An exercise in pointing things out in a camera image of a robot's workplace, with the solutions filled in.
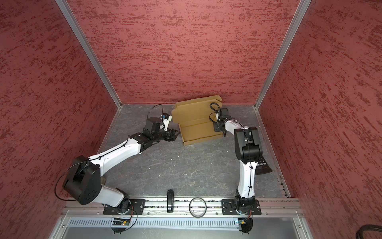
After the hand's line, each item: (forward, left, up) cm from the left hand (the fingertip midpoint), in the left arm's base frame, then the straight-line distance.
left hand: (174, 133), depth 86 cm
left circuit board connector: (-42, +26, -17) cm, 52 cm away
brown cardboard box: (+19, -13, -9) cm, 25 cm away
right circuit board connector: (-43, -38, -15) cm, 59 cm away
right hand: (+14, -29, -14) cm, 35 cm away
